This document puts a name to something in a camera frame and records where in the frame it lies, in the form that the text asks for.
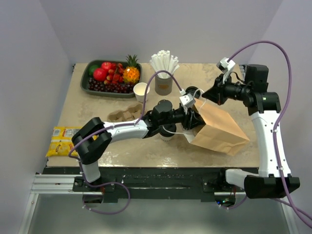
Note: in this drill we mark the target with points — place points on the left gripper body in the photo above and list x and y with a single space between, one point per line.
185 121

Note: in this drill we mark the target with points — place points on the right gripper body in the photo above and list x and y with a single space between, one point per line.
230 89

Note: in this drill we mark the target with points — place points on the brown paper bag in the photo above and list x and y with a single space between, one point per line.
220 134

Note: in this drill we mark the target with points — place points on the white paper cup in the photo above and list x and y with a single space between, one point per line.
139 91
164 135

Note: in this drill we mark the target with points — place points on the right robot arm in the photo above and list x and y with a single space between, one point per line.
274 178

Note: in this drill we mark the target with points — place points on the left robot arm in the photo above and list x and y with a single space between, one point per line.
91 141

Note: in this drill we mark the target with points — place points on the grey straw holder cup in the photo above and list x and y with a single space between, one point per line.
163 86

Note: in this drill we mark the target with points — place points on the brown cardboard cup carrier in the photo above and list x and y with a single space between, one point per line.
130 113

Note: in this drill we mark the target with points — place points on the white paper straws bundle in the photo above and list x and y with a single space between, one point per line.
164 60

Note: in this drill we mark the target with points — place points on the toy pineapple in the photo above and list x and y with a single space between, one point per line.
131 73

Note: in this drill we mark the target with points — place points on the dark grapes bunch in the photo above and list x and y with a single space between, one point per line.
110 86

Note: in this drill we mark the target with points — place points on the green lime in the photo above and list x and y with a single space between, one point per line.
92 69

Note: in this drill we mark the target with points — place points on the yellow snack bag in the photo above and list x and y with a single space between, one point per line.
61 141

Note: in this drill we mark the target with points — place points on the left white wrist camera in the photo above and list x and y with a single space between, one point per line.
186 100

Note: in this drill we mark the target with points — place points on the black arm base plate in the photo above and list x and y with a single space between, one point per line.
204 184

